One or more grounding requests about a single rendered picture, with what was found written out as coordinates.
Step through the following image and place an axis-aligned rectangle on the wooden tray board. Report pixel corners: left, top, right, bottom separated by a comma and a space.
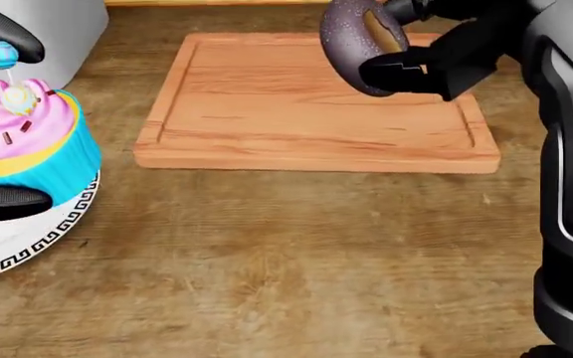
132, 31, 502, 175

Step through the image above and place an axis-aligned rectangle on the purple glazed sprinkled donut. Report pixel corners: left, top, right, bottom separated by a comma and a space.
318, 0, 411, 98

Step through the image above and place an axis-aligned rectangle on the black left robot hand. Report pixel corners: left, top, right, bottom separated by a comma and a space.
0, 0, 53, 225

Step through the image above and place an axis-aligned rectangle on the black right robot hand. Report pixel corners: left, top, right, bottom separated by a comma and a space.
358, 0, 532, 102

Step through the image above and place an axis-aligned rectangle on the white plate with black pattern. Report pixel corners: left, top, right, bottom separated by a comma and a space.
0, 169, 101, 284

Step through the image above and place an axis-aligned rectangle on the pink frosted blue cupcake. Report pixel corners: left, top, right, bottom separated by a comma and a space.
0, 39, 102, 209

